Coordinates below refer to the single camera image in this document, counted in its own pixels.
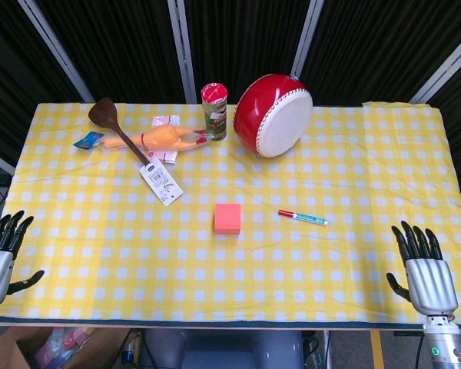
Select green Pringles can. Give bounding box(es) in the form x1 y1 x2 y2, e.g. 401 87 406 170
201 82 231 142

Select white spatula label card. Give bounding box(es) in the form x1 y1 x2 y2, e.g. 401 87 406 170
139 157 184 208

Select colourful plastic packets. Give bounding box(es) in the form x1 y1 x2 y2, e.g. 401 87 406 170
33 328 98 367

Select red white drum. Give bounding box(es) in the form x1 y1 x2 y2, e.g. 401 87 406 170
233 73 314 159

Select white red packaging card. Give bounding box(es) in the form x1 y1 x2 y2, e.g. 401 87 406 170
148 114 180 165

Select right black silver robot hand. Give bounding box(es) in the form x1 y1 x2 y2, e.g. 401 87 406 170
386 220 460 317

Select pink cube block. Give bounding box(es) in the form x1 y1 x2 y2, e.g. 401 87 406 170
214 203 242 235

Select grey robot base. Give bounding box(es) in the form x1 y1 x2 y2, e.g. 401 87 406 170
144 328 304 369

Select red and teal marker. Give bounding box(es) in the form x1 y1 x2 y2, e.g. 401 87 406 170
278 209 329 227

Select yellow white checkered tablecloth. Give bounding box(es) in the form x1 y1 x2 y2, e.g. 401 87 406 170
0 100 461 330

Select blue hang tag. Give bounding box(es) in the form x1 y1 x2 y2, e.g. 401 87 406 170
73 131 104 149

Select dark wooden spatula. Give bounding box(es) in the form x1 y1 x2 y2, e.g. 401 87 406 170
88 97 151 167

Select orange rubber chicken toy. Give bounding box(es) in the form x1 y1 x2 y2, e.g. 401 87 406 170
98 125 212 151

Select brown cardboard box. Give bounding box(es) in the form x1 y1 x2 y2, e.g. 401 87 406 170
0 327 131 369

